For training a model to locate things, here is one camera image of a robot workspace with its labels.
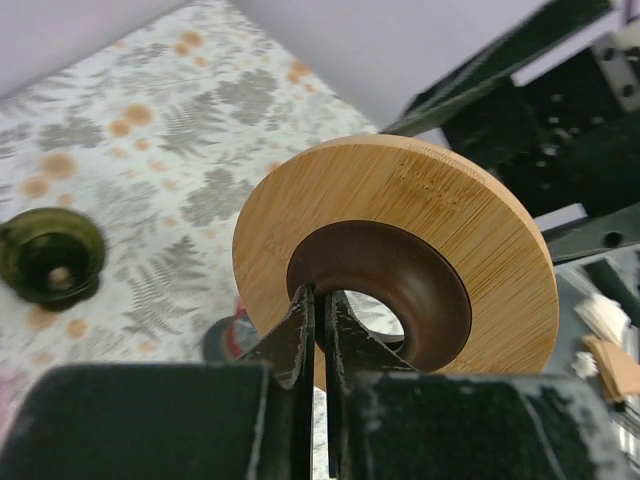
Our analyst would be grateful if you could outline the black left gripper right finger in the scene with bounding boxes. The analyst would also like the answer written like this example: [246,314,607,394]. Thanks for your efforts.
[323,291,415,479]

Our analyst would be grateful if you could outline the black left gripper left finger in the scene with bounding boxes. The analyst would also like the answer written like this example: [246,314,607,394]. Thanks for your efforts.
[241,286,315,479]

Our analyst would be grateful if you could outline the round bamboo dripper holder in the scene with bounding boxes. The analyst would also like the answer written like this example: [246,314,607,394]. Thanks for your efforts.
[232,134,559,373]

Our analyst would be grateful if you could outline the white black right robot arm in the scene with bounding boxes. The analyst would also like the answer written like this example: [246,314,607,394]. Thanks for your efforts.
[387,1,639,265]

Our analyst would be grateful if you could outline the brown paper coffee filters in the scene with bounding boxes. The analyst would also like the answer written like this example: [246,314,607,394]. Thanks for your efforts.
[572,294,640,404]

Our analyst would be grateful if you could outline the floral patterned table mat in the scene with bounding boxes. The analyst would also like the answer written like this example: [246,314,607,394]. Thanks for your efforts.
[1,1,374,424]

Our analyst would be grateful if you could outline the dark green glass jar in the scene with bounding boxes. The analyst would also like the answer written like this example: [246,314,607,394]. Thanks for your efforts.
[1,207,107,311]

